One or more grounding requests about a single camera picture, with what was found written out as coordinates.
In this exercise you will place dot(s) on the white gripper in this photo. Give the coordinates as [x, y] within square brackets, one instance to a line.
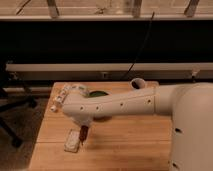
[83, 120]

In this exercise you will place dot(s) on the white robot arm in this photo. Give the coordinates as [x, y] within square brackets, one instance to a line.
[190, 107]

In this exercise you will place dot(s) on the white sponge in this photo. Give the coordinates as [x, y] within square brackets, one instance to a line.
[72, 142]

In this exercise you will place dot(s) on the green bowl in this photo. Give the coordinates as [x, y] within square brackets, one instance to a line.
[97, 94]

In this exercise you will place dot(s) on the white paper cup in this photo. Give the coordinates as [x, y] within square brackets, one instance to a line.
[138, 83]

